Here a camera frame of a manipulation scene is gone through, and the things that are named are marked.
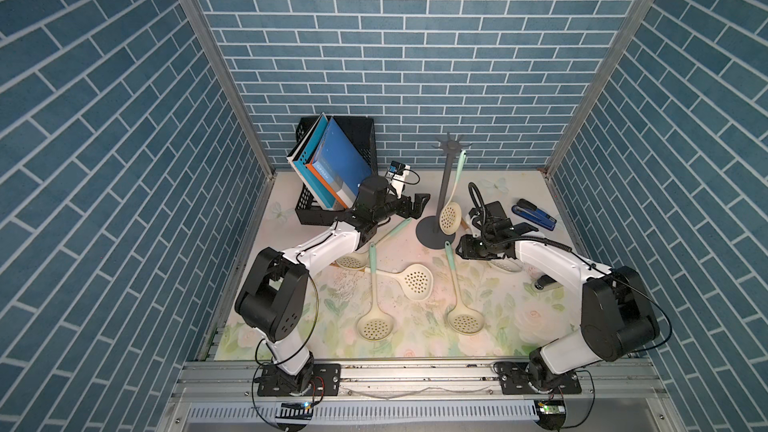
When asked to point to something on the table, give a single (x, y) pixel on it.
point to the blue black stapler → (529, 211)
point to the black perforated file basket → (361, 134)
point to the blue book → (340, 164)
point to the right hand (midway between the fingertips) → (464, 250)
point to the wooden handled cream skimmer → (417, 279)
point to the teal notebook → (298, 159)
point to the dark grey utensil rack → (428, 230)
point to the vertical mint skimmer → (375, 327)
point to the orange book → (324, 182)
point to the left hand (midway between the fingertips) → (424, 193)
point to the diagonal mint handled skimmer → (360, 259)
